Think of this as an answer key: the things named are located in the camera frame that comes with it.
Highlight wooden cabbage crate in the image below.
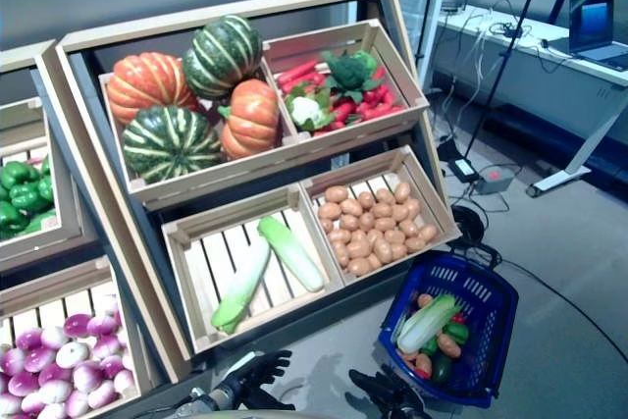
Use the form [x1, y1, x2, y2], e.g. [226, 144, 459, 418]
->
[161, 183, 344, 354]

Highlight white cauliflower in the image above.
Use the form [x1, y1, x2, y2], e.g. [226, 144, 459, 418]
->
[284, 84, 335, 133]

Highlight small orange pumpkin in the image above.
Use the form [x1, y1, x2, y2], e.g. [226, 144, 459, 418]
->
[218, 79, 282, 161]

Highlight long black floor cable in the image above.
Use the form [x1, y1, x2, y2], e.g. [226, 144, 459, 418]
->
[495, 256, 628, 351]

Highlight wooden carrot crate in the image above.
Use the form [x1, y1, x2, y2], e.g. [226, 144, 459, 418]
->
[262, 19, 431, 145]

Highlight wooden pepper crate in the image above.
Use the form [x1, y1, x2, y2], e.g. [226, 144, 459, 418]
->
[0, 97, 82, 248]

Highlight large orange pumpkin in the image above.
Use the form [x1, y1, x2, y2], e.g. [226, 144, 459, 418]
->
[106, 51, 200, 126]

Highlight green broccoli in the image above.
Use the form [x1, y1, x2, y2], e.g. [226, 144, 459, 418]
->
[321, 49, 379, 104]

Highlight wooden turnip crate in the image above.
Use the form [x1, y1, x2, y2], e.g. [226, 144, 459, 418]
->
[0, 256, 143, 419]

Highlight large wooden display stand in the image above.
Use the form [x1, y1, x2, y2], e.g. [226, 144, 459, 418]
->
[55, 0, 462, 384]

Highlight black power adapter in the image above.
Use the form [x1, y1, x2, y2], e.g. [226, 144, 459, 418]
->
[448, 157, 480, 183]

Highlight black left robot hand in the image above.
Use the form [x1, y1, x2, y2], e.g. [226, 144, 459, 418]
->
[213, 348, 297, 412]

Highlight open laptop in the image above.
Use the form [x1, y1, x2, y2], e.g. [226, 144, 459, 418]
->
[548, 0, 628, 72]

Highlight napa cabbage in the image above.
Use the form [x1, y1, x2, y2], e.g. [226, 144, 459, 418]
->
[395, 293, 462, 355]
[210, 236, 273, 337]
[257, 215, 326, 292]

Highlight grey box with red button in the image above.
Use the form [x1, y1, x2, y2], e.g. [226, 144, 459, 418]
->
[473, 166, 515, 195]

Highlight green striped pumpkin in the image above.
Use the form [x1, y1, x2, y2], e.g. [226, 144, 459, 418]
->
[122, 105, 223, 184]
[183, 15, 265, 101]

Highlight beige robot torso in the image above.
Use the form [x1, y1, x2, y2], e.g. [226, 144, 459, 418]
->
[215, 407, 320, 419]

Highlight wooden potato crate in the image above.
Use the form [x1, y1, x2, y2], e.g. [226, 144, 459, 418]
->
[298, 144, 462, 288]

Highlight coiled black cable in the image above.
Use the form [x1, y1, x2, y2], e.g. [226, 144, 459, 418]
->
[449, 203, 492, 246]

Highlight white hanging cables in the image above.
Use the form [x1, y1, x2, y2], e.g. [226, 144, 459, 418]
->
[460, 11, 497, 111]

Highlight wooden display stand with peppers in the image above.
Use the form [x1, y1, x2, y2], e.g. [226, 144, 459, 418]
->
[0, 38, 163, 419]

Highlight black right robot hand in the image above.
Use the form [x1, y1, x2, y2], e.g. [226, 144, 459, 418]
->
[348, 363, 434, 419]

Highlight wooden pumpkin crate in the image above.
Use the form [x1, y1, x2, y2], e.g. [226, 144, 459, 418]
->
[97, 53, 300, 194]

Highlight white desk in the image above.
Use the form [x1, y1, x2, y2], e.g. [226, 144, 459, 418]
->
[435, 4, 628, 199]

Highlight blue plastic shopping basket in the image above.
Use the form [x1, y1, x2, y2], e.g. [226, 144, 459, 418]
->
[378, 241, 520, 409]

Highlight purple white turnip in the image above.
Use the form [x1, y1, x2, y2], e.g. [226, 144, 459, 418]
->
[99, 354, 125, 380]
[90, 334, 122, 360]
[7, 371, 40, 398]
[23, 344, 58, 374]
[36, 379, 74, 405]
[55, 340, 91, 370]
[20, 392, 48, 415]
[15, 328, 44, 351]
[112, 368, 136, 395]
[86, 379, 119, 410]
[37, 363, 68, 388]
[0, 392, 24, 416]
[72, 362, 104, 393]
[36, 401, 68, 419]
[0, 347, 26, 377]
[85, 314, 119, 338]
[65, 389, 90, 419]
[39, 325, 68, 350]
[62, 313, 93, 340]

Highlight tall black tripod stand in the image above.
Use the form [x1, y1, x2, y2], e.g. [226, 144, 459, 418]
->
[460, 0, 555, 163]

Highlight dark green bell pepper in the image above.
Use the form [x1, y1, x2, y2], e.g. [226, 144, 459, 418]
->
[430, 352, 453, 384]

